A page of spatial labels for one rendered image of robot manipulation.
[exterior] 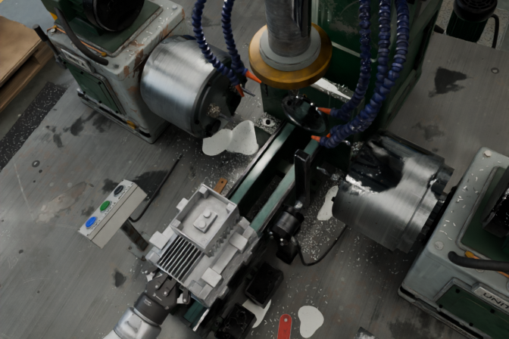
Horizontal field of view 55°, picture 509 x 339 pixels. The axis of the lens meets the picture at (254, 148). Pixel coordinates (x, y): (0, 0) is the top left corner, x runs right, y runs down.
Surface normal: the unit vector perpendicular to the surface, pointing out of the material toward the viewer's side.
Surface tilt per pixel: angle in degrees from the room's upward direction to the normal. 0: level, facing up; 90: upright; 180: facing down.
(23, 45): 0
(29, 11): 0
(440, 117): 0
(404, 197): 24
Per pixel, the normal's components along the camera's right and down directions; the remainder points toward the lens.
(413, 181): -0.18, -0.37
